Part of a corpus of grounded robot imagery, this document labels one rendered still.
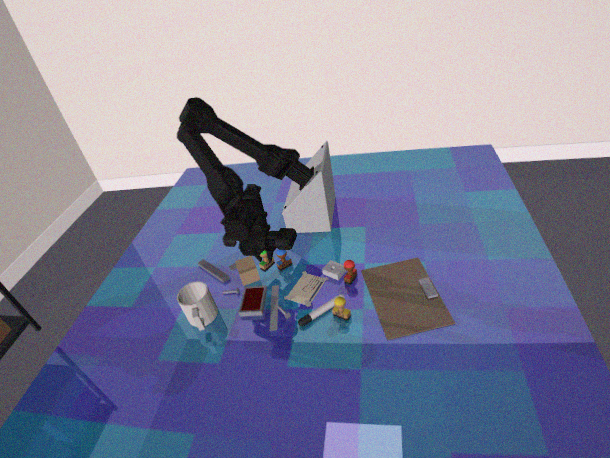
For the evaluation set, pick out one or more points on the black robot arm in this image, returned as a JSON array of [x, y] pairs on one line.
[[240, 208]]

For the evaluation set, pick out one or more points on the grey mug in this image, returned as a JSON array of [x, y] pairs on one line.
[[197, 303]]

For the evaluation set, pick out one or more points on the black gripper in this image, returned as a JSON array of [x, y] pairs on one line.
[[283, 239]]

